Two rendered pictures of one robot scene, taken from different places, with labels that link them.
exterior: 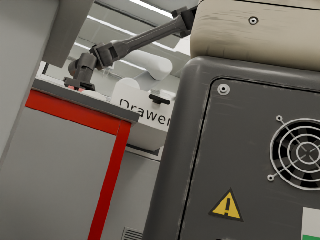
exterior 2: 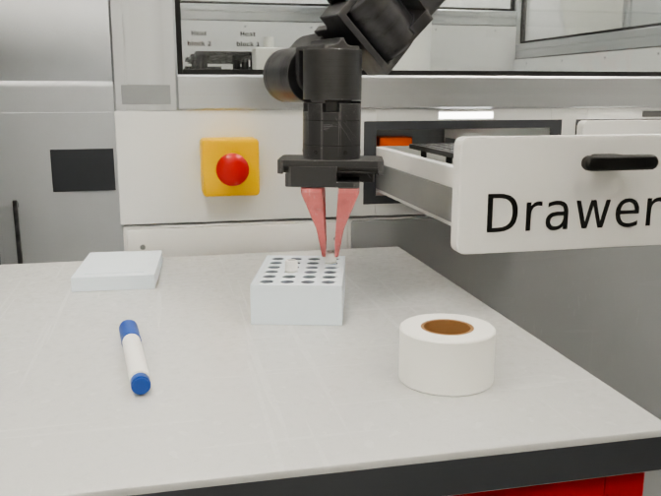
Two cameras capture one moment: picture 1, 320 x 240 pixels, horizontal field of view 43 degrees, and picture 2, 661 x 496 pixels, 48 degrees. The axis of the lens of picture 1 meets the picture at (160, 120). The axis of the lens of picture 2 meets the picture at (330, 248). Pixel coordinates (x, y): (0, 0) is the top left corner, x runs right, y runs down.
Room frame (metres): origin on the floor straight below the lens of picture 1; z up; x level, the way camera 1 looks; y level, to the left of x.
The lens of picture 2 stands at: (0.51, 0.25, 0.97)
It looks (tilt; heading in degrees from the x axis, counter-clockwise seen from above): 12 degrees down; 3
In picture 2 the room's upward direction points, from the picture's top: straight up
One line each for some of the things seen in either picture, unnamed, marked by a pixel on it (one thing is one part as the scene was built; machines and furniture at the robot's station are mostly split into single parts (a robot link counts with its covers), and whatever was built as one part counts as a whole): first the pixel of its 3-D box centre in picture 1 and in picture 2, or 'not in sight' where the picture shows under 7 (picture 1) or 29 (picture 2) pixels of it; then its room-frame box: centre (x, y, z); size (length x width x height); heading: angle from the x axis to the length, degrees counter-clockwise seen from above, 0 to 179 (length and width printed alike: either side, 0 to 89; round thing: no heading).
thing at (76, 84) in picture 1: (73, 97); (323, 210); (1.25, 0.29, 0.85); 0.07 x 0.07 x 0.09; 1
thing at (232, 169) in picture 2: not in sight; (232, 168); (1.43, 0.42, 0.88); 0.04 x 0.03 x 0.04; 105
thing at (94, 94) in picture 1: (92, 102); (446, 352); (1.04, 0.19, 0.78); 0.07 x 0.07 x 0.04
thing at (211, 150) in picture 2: not in sight; (229, 166); (1.46, 0.43, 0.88); 0.07 x 0.05 x 0.07; 105
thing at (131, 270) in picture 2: not in sight; (120, 269); (1.34, 0.53, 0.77); 0.13 x 0.09 x 0.02; 12
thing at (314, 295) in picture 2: not in sight; (301, 287); (1.22, 0.32, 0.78); 0.12 x 0.08 x 0.04; 0
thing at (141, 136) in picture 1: (135, 127); (501, 177); (1.45, 0.08, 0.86); 0.40 x 0.26 x 0.06; 15
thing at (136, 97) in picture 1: (153, 111); (594, 191); (1.25, 0.03, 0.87); 0.29 x 0.02 x 0.11; 105
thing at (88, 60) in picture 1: (86, 63); (329, 75); (1.26, 0.29, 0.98); 0.07 x 0.06 x 0.07; 33
